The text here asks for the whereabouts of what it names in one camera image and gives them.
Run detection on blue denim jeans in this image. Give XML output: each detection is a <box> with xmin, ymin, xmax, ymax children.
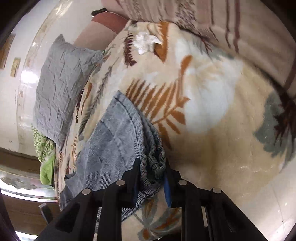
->
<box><xmin>59</xmin><ymin>91</ymin><xmax>166</xmax><ymax>220</ymax></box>

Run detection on leaf print bed blanket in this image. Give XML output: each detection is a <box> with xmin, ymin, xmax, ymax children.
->
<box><xmin>54</xmin><ymin>19</ymin><xmax>296</xmax><ymax>241</ymax></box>

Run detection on green patterned blanket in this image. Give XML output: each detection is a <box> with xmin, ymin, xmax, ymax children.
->
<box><xmin>32</xmin><ymin>127</ymin><xmax>56</xmax><ymax>185</ymax></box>

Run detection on grey quilted pillow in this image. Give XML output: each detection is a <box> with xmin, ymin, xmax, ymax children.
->
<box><xmin>33</xmin><ymin>35</ymin><xmax>103</xmax><ymax>148</ymax></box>

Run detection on pink cushion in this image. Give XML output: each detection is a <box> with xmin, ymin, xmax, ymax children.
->
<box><xmin>73</xmin><ymin>12</ymin><xmax>128</xmax><ymax>51</ymax></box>

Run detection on striped beige pillow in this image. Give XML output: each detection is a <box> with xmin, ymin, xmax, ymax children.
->
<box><xmin>102</xmin><ymin>1</ymin><xmax>295</xmax><ymax>96</ymax></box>

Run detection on black hair clip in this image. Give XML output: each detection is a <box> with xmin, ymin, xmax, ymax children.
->
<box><xmin>91</xmin><ymin>8</ymin><xmax>108</xmax><ymax>17</ymax></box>

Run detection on wall light switch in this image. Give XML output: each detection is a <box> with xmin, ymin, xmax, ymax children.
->
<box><xmin>10</xmin><ymin>58</ymin><xmax>21</xmax><ymax>77</ymax></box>

